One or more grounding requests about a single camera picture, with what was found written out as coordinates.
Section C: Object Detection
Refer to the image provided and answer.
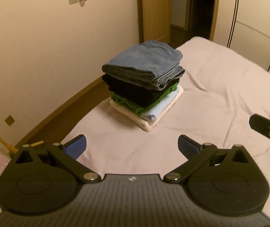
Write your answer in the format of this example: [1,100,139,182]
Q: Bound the green folded garment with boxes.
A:
[111,86,177,116]

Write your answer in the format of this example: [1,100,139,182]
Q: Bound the black folded garment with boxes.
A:
[102,74,179,108]

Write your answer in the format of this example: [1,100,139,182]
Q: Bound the wooden door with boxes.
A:
[138,0,171,44]

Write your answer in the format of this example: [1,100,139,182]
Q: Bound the blue denim jeans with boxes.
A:
[102,40,185,91]

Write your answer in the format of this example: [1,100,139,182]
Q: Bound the cream sliding wardrobe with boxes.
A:
[210,0,270,71]

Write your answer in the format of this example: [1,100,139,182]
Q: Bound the light blue folded garment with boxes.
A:
[140,85,180,122]

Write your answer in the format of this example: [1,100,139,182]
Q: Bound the white bed sheet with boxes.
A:
[0,37,270,226]

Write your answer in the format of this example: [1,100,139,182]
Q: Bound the yellow wooden stick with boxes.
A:
[0,136,44,154]

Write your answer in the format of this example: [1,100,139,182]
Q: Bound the cream folded garment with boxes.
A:
[110,85,184,132]

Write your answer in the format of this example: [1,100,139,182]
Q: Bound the low wall socket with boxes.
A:
[5,115,15,126]

